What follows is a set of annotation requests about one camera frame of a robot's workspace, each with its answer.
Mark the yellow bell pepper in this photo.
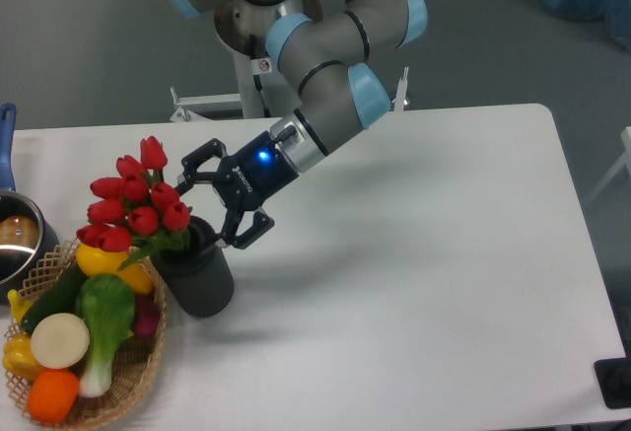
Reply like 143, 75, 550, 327
3, 333, 45, 382

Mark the black device at table edge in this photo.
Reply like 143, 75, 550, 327
594, 357, 630, 409

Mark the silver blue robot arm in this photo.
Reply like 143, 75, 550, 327
171, 0, 428, 249

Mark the yellow banana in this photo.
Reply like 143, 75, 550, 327
7, 289, 33, 323

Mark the yellow squash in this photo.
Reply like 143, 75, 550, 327
75, 244, 154, 295

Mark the round white radish slice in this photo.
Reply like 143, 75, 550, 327
31, 313, 90, 369

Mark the red tulip bouquet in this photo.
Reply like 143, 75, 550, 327
76, 136, 192, 270

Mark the blue handled saucepan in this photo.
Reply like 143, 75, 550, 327
1, 103, 58, 305

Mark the dark grey ribbed vase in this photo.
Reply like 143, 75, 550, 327
150, 216, 235, 318

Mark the orange fruit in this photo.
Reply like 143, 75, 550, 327
26, 369, 79, 424

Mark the green bok choy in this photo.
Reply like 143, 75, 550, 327
75, 273, 135, 398

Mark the dark green cucumber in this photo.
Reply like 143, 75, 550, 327
20, 263, 88, 334

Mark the white frame at right edge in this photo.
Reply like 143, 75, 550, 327
588, 126, 630, 203

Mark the purple red radish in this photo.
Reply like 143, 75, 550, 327
131, 295, 161, 337

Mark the woven wicker basket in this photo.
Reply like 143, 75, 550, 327
1, 241, 167, 430

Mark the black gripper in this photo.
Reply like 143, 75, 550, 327
173, 133, 302, 251

